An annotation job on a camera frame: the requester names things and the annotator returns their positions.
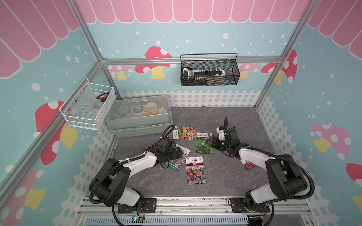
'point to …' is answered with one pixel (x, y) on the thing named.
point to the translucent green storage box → (139, 116)
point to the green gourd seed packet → (204, 142)
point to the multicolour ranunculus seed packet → (184, 133)
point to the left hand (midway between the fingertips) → (176, 156)
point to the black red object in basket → (102, 97)
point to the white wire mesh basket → (87, 106)
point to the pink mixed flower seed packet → (195, 170)
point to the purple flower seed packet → (176, 165)
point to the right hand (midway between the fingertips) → (207, 141)
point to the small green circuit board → (136, 219)
